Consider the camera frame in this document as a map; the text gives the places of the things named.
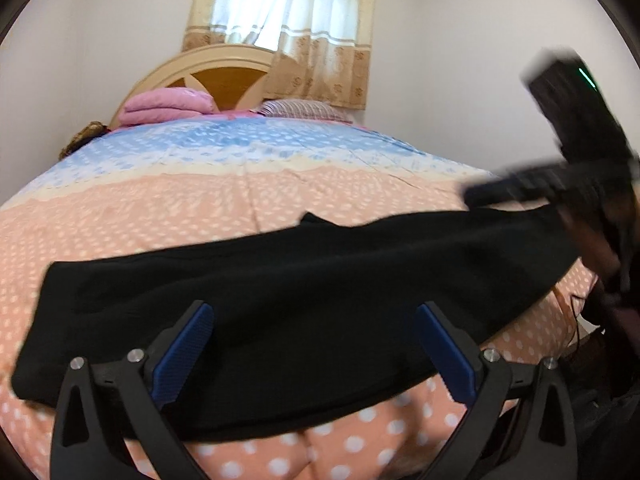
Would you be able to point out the person's right hand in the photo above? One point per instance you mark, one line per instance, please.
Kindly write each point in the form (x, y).
(590, 245)

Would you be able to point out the beige floral curtain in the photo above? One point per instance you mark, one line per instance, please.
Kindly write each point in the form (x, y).
(325, 70)

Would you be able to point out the pink folded quilt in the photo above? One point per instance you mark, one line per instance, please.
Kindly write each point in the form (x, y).
(165, 105)

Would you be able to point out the polka dot bedspread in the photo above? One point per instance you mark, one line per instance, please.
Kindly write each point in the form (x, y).
(200, 200)

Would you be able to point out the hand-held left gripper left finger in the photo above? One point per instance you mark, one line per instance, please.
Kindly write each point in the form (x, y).
(182, 355)

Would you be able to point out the black pants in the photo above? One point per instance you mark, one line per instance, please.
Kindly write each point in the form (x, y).
(300, 310)

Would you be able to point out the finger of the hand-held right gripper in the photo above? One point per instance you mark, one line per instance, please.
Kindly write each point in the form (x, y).
(515, 185)

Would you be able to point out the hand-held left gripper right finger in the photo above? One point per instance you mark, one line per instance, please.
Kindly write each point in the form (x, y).
(445, 355)

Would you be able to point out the person's dark clothing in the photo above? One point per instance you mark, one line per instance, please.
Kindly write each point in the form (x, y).
(605, 400)

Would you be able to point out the wooden headboard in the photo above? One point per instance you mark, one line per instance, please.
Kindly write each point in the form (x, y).
(220, 80)

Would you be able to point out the brown fuzzy object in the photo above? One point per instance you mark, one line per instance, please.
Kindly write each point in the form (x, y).
(85, 135)

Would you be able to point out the striped pillow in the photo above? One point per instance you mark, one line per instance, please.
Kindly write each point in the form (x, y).
(305, 108)

